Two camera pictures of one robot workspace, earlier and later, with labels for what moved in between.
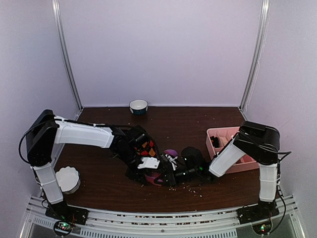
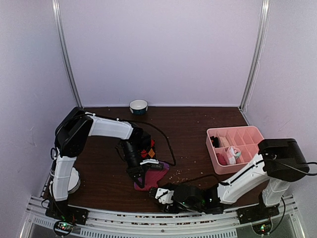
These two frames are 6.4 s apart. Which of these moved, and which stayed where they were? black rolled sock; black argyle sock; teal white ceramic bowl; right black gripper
Moved: right black gripper
Stayed: black argyle sock; black rolled sock; teal white ceramic bowl
